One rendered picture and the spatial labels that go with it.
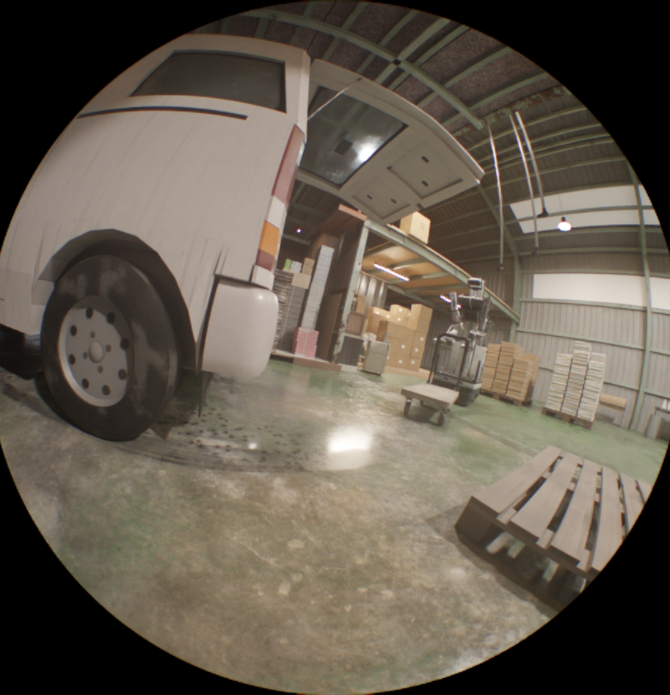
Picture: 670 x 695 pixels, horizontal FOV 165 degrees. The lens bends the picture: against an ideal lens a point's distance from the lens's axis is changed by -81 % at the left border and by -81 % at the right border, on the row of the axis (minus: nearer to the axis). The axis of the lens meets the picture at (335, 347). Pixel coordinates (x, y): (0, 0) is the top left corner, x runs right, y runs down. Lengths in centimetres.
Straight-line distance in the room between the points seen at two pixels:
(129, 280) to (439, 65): 262
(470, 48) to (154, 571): 302
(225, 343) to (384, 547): 63
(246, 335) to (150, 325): 26
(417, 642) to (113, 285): 99
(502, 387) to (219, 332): 490
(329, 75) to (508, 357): 495
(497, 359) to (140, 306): 521
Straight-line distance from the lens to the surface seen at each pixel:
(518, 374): 497
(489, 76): 267
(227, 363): 60
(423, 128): 163
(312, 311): 348
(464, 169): 173
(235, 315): 59
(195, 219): 65
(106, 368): 77
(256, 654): 46
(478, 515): 74
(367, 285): 773
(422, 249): 543
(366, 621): 51
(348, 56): 268
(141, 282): 67
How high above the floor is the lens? 45
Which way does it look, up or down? 3 degrees down
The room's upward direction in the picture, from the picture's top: 13 degrees clockwise
